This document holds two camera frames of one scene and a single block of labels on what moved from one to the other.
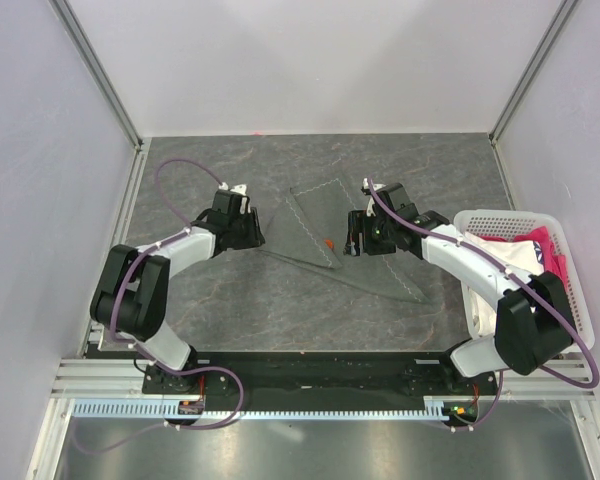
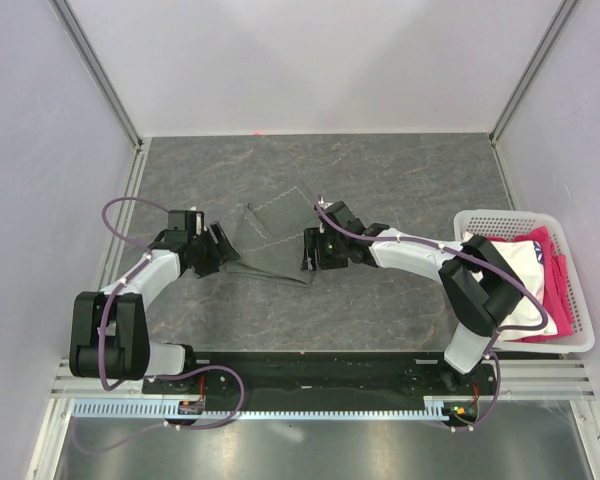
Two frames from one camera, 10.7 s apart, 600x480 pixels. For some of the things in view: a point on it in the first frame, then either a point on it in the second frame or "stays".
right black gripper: [359, 221] → [313, 239]
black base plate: [318, 380] stays
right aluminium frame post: [563, 12] stays
